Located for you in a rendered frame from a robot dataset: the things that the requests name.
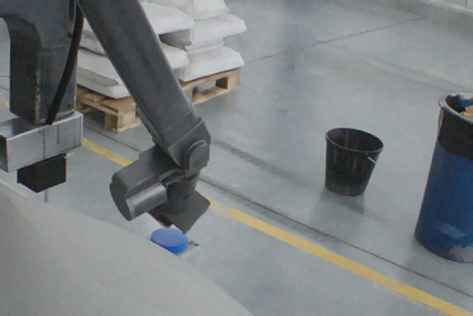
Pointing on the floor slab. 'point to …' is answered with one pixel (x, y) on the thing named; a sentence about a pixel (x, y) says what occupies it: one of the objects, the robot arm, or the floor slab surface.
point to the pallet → (117, 117)
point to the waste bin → (449, 184)
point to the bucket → (350, 160)
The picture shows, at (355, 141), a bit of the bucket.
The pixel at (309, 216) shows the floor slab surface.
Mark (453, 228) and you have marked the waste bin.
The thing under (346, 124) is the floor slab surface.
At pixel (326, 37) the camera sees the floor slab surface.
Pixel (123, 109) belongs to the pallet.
